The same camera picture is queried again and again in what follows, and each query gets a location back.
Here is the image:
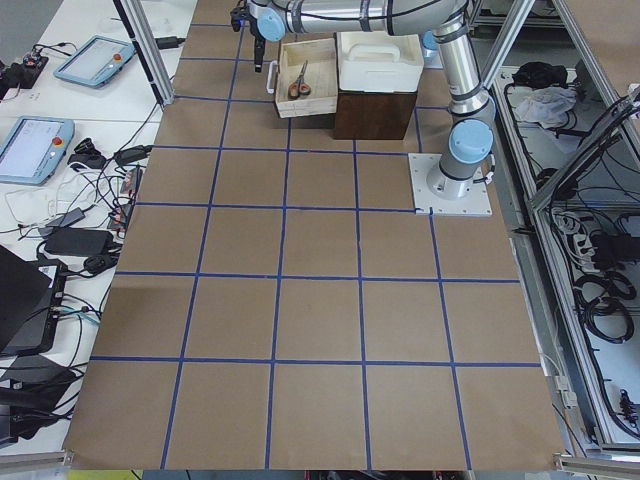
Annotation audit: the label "white foam box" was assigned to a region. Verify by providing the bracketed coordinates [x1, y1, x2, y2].
[336, 32, 424, 93]

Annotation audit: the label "aluminium frame post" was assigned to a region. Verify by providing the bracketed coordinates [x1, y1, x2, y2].
[113, 0, 175, 108]

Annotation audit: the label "aluminium frame rail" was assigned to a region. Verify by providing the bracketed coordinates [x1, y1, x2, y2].
[529, 0, 640, 211]

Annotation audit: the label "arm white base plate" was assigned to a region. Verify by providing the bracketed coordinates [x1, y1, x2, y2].
[408, 153, 492, 217]

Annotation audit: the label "black laptop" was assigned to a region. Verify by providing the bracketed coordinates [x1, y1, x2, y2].
[1, 247, 68, 357]

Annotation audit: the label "grey orange handled scissors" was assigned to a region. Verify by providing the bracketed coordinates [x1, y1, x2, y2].
[287, 60, 312, 100]

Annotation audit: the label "upper blue teach pendant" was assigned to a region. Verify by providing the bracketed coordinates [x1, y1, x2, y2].
[54, 35, 136, 89]

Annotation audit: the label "white drawer handle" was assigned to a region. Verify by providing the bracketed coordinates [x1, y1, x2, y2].
[265, 60, 279, 95]

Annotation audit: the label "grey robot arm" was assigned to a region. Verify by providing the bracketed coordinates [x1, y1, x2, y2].
[242, 0, 495, 200]

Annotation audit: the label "dark brown wooden cabinet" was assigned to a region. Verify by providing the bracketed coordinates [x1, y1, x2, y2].
[333, 90, 417, 140]

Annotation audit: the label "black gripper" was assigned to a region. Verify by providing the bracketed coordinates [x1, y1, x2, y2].
[248, 19, 265, 73]

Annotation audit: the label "light wooden drawer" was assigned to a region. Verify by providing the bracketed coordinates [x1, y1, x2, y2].
[274, 38, 338, 119]

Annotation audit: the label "black power adapter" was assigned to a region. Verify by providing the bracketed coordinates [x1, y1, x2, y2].
[44, 227, 114, 257]

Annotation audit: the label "white crumpled cloth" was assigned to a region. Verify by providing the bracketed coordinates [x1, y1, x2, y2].
[514, 87, 577, 128]

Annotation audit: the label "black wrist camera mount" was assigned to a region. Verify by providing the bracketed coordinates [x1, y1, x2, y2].
[230, 1, 250, 32]

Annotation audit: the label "blue teach pendant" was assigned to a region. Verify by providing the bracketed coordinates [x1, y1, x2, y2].
[1, 116, 75, 186]
[54, 35, 136, 89]

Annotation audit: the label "lower blue teach pendant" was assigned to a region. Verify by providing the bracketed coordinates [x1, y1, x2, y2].
[1, 116, 75, 186]

